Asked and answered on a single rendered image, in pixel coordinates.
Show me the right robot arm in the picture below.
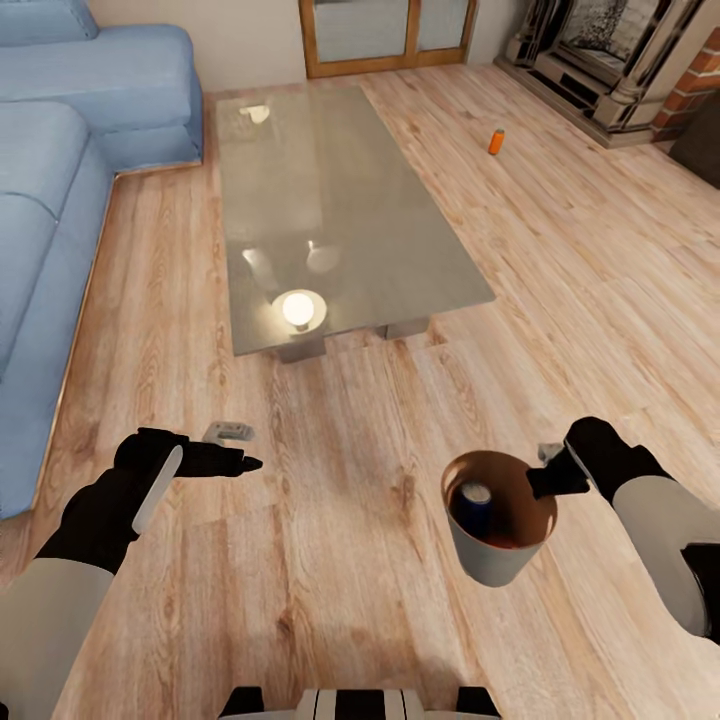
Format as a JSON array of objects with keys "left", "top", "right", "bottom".
[{"left": 526, "top": 416, "right": 720, "bottom": 646}]

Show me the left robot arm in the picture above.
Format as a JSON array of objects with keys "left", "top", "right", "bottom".
[{"left": 0, "top": 421, "right": 263, "bottom": 720}]

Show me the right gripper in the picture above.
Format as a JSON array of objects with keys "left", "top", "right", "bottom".
[{"left": 526, "top": 458, "right": 591, "bottom": 498}]

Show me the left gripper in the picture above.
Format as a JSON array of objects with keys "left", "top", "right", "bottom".
[{"left": 188, "top": 442, "right": 263, "bottom": 478}]

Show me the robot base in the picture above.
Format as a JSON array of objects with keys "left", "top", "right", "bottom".
[{"left": 218, "top": 686, "right": 502, "bottom": 720}]

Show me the trash can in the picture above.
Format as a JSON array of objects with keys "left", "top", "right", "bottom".
[{"left": 441, "top": 450, "right": 559, "bottom": 587}]

